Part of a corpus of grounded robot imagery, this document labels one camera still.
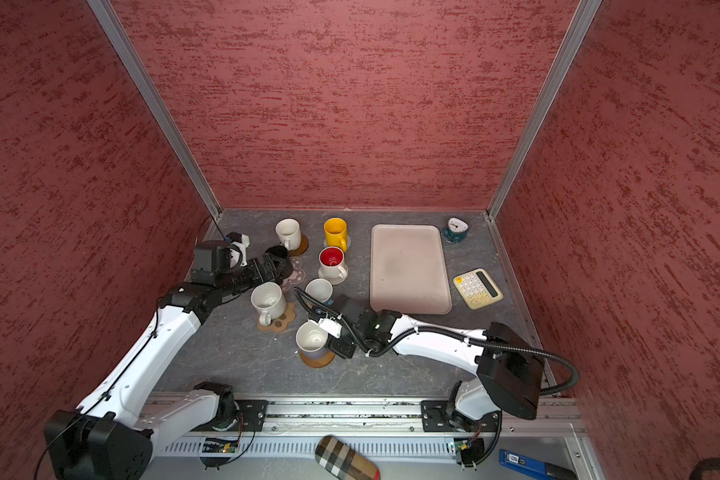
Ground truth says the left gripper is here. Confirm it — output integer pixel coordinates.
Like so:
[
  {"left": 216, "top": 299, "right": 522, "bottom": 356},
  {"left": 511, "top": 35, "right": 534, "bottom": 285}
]
[{"left": 217, "top": 254, "right": 286, "bottom": 297}]

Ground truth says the black mug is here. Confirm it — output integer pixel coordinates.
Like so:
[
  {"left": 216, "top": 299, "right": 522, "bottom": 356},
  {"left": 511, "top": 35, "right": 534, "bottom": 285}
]
[{"left": 266, "top": 245, "right": 290, "bottom": 259}]

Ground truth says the pink flower coaster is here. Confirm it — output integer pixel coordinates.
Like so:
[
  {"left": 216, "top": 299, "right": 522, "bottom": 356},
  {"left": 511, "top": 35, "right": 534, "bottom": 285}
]
[{"left": 281, "top": 257, "right": 306, "bottom": 293}]

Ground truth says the white mug with handle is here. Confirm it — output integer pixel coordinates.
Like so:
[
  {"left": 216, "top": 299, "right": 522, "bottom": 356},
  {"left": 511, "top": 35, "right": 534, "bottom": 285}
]
[{"left": 275, "top": 218, "right": 302, "bottom": 251}]

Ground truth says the dark amber round coaster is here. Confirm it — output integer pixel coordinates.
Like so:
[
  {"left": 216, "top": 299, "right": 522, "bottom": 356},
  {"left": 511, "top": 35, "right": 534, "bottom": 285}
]
[{"left": 289, "top": 233, "right": 310, "bottom": 257}]

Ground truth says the white blue mug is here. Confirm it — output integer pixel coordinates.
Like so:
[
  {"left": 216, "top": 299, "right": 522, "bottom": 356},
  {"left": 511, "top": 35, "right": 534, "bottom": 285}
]
[{"left": 305, "top": 278, "right": 334, "bottom": 305}]

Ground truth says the cork paw print coaster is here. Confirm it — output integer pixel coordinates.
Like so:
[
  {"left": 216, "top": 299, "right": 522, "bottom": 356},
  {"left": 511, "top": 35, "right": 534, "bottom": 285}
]
[{"left": 256, "top": 302, "right": 296, "bottom": 333}]

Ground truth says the white mug back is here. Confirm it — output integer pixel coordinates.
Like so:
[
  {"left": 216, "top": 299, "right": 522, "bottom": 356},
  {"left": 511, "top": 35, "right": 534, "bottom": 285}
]
[{"left": 296, "top": 320, "right": 330, "bottom": 358}]

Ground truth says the red interior mug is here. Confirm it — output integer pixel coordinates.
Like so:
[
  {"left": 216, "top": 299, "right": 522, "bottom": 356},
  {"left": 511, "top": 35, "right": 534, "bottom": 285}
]
[{"left": 319, "top": 247, "right": 348, "bottom": 268}]

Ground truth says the brown wooden round coaster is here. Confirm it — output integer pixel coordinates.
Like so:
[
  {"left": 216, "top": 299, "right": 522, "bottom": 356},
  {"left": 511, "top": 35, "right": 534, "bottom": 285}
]
[{"left": 299, "top": 351, "right": 336, "bottom": 369}]

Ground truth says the yellow mug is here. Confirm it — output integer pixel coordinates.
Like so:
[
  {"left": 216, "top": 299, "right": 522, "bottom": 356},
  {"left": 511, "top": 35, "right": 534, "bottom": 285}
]
[{"left": 323, "top": 217, "right": 349, "bottom": 252}]

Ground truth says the multicolour woven round coaster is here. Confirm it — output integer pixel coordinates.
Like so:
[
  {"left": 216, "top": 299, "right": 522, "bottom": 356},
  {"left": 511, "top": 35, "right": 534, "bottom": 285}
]
[{"left": 318, "top": 264, "right": 349, "bottom": 285}]

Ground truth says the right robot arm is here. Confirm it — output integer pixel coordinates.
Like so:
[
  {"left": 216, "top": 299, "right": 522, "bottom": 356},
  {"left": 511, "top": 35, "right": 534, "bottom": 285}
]
[{"left": 316, "top": 295, "right": 580, "bottom": 430}]

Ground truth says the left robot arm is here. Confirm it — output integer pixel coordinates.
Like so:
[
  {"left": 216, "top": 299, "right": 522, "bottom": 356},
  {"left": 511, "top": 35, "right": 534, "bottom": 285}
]
[{"left": 44, "top": 242, "right": 292, "bottom": 479}]

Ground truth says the beige tray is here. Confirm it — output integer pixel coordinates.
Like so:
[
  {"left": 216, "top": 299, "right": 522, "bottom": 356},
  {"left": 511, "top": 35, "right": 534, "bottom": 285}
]
[{"left": 370, "top": 224, "right": 452, "bottom": 315}]

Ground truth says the yellow calculator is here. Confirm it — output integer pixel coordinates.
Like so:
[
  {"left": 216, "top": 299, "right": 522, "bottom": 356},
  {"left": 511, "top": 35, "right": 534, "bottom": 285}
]
[{"left": 453, "top": 268, "right": 504, "bottom": 310}]

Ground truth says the plaid case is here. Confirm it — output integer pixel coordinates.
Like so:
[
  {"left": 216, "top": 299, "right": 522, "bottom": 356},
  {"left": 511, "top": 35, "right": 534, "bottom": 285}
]
[{"left": 315, "top": 436, "right": 381, "bottom": 480}]

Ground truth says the teal cat mug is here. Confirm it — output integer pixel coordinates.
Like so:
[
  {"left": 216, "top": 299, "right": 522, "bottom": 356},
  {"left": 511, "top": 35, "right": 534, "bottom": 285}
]
[{"left": 442, "top": 217, "right": 470, "bottom": 243}]

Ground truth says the blue tool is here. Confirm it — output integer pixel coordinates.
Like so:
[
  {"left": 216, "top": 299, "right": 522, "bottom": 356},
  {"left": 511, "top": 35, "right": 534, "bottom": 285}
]
[{"left": 499, "top": 449, "right": 578, "bottom": 480}]

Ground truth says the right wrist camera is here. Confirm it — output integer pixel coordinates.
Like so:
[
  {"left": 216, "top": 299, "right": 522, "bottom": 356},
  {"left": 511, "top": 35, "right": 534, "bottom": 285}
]
[{"left": 318, "top": 318, "right": 343, "bottom": 339}]

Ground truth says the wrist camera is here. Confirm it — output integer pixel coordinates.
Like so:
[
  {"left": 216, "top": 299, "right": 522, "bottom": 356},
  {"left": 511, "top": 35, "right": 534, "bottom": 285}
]
[
  {"left": 190, "top": 232, "right": 250, "bottom": 285},
  {"left": 318, "top": 318, "right": 343, "bottom": 339}
]

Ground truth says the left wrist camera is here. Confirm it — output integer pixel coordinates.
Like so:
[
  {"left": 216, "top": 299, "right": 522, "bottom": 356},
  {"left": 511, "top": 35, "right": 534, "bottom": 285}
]
[{"left": 190, "top": 232, "right": 250, "bottom": 285}]

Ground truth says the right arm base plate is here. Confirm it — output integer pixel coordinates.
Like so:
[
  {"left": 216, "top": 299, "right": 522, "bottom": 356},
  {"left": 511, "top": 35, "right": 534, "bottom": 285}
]
[{"left": 420, "top": 400, "right": 498, "bottom": 434}]

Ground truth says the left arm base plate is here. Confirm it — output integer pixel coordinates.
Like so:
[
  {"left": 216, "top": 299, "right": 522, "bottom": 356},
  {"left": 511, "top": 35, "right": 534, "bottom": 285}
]
[{"left": 210, "top": 399, "right": 269, "bottom": 432}]

